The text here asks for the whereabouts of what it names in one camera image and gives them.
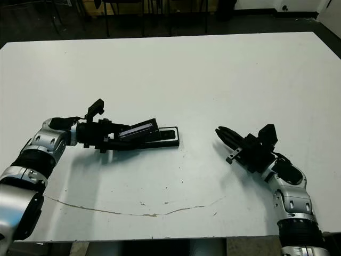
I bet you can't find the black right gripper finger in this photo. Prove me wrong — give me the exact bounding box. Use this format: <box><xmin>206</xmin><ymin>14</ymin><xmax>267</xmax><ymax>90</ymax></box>
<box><xmin>215</xmin><ymin>126</ymin><xmax>246</xmax><ymax>143</ymax></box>
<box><xmin>217</xmin><ymin>133</ymin><xmax>242</xmax><ymax>150</ymax></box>

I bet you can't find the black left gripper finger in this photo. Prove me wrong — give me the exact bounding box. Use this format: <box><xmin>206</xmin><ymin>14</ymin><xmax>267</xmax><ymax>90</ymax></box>
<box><xmin>111</xmin><ymin>123</ymin><xmax>131</xmax><ymax>134</ymax></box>
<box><xmin>106</xmin><ymin>140</ymin><xmax>150</xmax><ymax>151</ymax></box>

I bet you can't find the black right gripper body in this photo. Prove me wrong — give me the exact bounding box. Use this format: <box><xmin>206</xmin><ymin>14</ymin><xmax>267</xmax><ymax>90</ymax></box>
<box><xmin>225</xmin><ymin>132</ymin><xmax>275</xmax><ymax>174</ymax></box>

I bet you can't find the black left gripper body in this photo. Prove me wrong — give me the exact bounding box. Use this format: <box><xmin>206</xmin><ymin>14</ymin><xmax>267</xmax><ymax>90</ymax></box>
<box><xmin>76</xmin><ymin>118</ymin><xmax>119</xmax><ymax>155</ymax></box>

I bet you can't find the black box lid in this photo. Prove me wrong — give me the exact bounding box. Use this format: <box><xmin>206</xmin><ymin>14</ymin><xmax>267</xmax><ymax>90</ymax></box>
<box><xmin>118</xmin><ymin>117</ymin><xmax>161</xmax><ymax>143</ymax></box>

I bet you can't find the black phone-like camera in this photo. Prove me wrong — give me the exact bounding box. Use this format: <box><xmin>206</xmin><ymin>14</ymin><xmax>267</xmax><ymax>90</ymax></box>
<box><xmin>159</xmin><ymin>129</ymin><xmax>177</xmax><ymax>141</ymax></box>

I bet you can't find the black box with white inlay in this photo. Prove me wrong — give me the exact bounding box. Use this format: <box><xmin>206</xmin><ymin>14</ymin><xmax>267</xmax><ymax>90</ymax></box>
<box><xmin>138</xmin><ymin>126</ymin><xmax>180</xmax><ymax>150</ymax></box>

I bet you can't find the brown cardboard box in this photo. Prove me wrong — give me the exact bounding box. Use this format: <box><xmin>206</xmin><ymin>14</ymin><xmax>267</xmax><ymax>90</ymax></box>
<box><xmin>82</xmin><ymin>0</ymin><xmax>107</xmax><ymax>17</ymax></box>

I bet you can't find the black metal chair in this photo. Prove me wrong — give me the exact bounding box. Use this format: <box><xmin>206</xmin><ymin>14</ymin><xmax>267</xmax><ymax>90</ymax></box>
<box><xmin>103</xmin><ymin>0</ymin><xmax>146</xmax><ymax>37</ymax></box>

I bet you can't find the black trash bin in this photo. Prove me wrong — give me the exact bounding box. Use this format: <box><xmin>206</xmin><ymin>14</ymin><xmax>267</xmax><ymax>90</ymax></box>
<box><xmin>217</xmin><ymin>0</ymin><xmax>238</xmax><ymax>21</ymax></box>

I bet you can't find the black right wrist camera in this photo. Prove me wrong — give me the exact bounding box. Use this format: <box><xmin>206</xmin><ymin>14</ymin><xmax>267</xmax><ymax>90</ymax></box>
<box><xmin>257</xmin><ymin>123</ymin><xmax>279</xmax><ymax>147</ymax></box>

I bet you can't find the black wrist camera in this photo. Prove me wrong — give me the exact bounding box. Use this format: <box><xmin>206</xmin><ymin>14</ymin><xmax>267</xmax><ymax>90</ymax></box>
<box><xmin>257</xmin><ymin>123</ymin><xmax>279</xmax><ymax>147</ymax></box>
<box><xmin>85</xmin><ymin>98</ymin><xmax>105</xmax><ymax>124</ymax></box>

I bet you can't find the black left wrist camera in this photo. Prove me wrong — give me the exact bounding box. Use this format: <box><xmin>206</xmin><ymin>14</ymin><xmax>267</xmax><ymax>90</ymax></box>
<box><xmin>85</xmin><ymin>98</ymin><xmax>105</xmax><ymax>124</ymax></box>

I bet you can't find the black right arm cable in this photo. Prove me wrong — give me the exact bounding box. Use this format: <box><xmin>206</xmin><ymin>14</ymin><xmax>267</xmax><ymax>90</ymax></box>
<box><xmin>271</xmin><ymin>151</ymin><xmax>294</xmax><ymax>166</ymax></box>

